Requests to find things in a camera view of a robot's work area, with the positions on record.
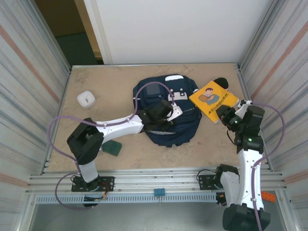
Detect yellow picture book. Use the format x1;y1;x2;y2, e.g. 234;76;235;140
189;80;240;124

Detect navy blue school backpack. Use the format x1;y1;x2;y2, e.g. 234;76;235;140
133;74;202;148

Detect plush doll pink striped shirt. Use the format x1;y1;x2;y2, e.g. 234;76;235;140
213;77;231;91

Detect small white square box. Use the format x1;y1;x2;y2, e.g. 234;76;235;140
77;90;96;108

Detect orange toy brick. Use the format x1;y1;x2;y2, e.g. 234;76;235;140
261;191;276;202

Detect base wiring bundle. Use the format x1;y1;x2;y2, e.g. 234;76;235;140
84;182;114;203
215;191;228;207

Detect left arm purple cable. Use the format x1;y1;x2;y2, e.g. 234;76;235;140
49;81;176;210

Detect aluminium rail frame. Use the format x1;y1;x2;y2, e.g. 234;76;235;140
25;168;289;194

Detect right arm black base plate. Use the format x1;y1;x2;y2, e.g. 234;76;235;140
197;169;222;191

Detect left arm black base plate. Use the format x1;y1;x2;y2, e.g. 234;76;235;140
71;176;115;193

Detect slotted grey cable duct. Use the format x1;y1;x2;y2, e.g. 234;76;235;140
35;193;221;205

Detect white door frame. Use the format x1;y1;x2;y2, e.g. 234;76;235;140
83;0;113;65

